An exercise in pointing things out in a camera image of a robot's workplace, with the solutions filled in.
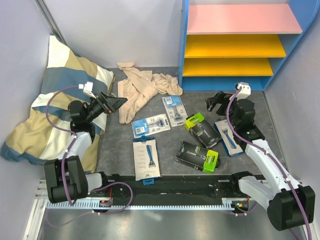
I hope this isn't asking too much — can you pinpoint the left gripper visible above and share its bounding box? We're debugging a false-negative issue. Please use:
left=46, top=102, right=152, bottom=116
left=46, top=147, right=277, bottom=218
left=84, top=91, right=127, bottom=123

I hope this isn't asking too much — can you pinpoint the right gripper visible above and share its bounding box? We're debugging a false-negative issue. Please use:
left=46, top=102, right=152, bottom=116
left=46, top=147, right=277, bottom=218
left=204, top=91, right=244, bottom=129

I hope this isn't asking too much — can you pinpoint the clear blister razor pack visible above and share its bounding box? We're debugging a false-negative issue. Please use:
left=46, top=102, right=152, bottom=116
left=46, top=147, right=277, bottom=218
left=162, top=95, right=188, bottom=127

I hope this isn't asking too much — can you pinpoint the blue blister razor pack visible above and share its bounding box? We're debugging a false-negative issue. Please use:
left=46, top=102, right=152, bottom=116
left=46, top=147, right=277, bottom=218
left=131, top=114, right=171, bottom=139

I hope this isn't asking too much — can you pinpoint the white box blue razor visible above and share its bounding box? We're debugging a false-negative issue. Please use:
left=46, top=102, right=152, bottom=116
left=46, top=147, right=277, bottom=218
left=133, top=136, right=161, bottom=186

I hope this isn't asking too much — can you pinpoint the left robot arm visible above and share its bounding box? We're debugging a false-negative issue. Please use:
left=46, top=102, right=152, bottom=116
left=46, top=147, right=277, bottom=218
left=44, top=92, right=128, bottom=206

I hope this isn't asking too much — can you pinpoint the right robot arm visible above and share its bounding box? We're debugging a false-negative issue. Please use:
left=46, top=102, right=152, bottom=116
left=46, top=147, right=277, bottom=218
left=205, top=91, right=316, bottom=239

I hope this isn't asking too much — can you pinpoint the blue shelf unit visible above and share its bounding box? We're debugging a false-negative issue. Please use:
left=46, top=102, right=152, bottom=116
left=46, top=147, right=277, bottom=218
left=178, top=0, right=320, bottom=91

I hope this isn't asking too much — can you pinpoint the beige cloth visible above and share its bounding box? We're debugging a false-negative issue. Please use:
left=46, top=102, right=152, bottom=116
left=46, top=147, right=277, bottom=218
left=117, top=62, right=183, bottom=124

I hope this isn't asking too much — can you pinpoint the white razor box right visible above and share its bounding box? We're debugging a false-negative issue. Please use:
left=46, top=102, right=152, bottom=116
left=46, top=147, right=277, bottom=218
left=214, top=118, right=244, bottom=157

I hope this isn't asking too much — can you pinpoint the patchwork pillow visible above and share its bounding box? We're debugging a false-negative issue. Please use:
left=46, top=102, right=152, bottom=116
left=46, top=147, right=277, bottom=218
left=0, top=35, right=115, bottom=165

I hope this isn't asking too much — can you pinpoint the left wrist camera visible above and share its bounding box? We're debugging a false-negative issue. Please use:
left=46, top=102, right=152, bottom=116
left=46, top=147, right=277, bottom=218
left=78, top=81, right=96, bottom=99

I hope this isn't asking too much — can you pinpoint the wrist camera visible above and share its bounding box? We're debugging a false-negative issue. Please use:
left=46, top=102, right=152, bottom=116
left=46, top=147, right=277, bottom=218
left=78, top=81, right=96, bottom=99
left=235, top=82, right=251, bottom=99

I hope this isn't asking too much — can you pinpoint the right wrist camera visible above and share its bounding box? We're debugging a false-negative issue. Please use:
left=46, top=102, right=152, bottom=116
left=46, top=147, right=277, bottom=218
left=235, top=82, right=251, bottom=99

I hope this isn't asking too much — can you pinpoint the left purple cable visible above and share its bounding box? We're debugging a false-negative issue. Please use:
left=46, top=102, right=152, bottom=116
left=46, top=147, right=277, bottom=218
left=46, top=84, right=80, bottom=206

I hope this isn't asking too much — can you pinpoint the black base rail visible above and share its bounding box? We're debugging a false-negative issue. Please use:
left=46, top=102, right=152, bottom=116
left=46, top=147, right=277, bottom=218
left=102, top=174, right=248, bottom=205

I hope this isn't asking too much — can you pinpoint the slotted cable duct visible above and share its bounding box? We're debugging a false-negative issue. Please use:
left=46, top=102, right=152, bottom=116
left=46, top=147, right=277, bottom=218
left=46, top=198, right=235, bottom=211

